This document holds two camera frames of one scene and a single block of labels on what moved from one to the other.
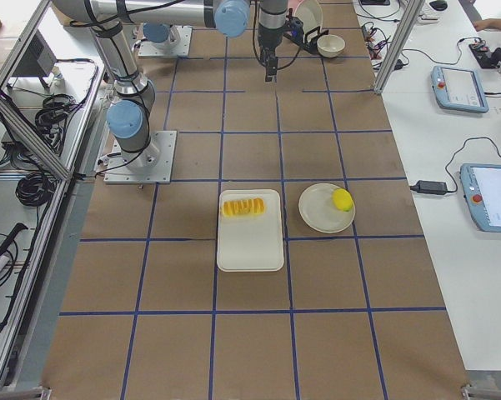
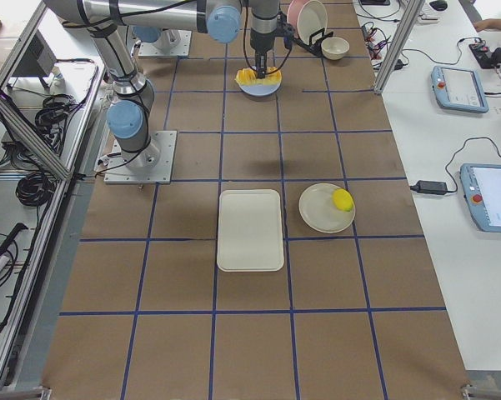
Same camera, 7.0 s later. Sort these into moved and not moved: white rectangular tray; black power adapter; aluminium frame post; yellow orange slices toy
Moved: yellow orange slices toy
Not moved: white rectangular tray; black power adapter; aluminium frame post
